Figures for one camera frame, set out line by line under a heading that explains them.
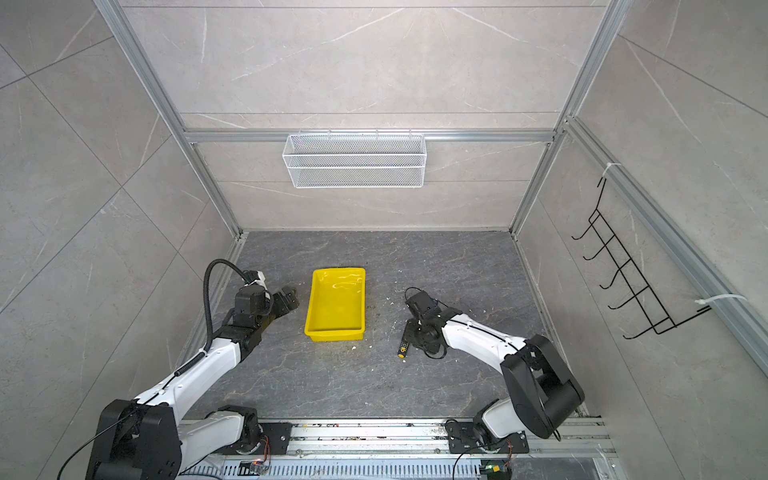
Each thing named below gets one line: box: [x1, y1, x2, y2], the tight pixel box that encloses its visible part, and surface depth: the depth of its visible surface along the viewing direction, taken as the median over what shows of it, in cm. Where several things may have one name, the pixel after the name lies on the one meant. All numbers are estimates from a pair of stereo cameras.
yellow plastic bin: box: [304, 267, 366, 342], surface depth 97 cm
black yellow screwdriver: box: [397, 320, 411, 359], surface depth 87 cm
